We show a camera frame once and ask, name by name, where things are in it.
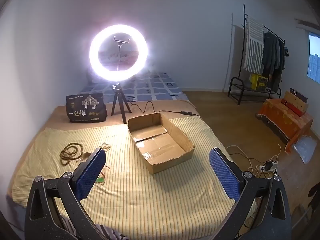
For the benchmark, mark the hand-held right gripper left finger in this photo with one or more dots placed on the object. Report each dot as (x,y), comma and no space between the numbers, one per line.
(91,172)

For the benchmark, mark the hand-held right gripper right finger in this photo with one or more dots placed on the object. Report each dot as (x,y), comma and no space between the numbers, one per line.
(225,171)

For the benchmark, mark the black power adapter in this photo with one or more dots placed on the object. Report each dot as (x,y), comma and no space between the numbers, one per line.
(268,165)

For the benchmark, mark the black printed snack bag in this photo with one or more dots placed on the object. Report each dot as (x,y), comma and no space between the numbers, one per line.
(85,110)

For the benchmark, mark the yellow striped bed sheet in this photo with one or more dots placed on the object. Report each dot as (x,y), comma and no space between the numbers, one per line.
(150,200)

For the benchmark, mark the orange cloth cover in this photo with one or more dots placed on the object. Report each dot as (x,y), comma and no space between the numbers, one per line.
(280,117)

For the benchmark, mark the brown blanket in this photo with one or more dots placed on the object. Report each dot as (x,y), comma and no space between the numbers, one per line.
(175,107)

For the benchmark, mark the black tripod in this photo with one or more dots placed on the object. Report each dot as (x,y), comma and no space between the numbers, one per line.
(117,92)

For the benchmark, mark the red flat box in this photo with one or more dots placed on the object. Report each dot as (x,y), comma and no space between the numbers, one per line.
(292,107)

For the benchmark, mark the black metal shoe rack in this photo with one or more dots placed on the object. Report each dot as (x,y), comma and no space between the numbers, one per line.
(233,78)

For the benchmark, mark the yellow box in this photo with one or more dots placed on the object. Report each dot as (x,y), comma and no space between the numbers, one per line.
(258,81)

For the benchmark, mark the brown cardboard box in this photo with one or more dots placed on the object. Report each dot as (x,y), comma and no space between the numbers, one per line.
(295,100)

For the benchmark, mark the blue checked bed sheet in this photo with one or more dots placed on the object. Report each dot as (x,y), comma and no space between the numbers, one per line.
(150,90)

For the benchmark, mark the dark hanging clothes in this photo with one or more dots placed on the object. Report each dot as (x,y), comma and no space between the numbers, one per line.
(271,55)

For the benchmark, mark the white striped towel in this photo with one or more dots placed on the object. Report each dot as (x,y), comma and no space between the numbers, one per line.
(253,45)

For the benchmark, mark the phone clamp holder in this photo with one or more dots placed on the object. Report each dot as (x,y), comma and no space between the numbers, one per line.
(121,40)

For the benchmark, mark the window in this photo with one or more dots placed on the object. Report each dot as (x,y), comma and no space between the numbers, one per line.
(313,60)

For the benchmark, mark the black clothes rack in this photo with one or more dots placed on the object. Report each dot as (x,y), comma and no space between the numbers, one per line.
(244,12)

